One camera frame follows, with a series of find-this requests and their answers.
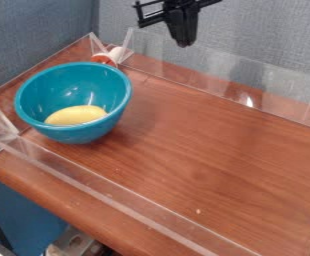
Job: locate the clear acrylic barrier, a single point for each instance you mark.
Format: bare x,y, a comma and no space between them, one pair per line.
201,175

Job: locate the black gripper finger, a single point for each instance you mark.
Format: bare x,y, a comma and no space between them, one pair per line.
182,24

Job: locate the blue bowl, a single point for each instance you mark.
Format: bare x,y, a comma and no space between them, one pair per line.
67,85

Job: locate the yellow lemon-shaped object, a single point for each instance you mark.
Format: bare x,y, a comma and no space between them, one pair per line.
75,115

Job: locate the grey metal bracket under table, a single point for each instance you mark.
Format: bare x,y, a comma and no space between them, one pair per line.
74,243

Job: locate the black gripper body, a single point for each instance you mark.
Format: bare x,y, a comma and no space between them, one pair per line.
154,17

